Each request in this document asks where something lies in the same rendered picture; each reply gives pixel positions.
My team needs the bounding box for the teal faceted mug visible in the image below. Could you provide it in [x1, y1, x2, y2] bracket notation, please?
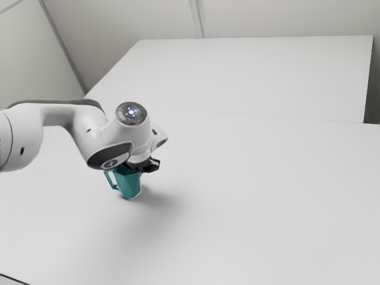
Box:
[103, 164, 142, 200]

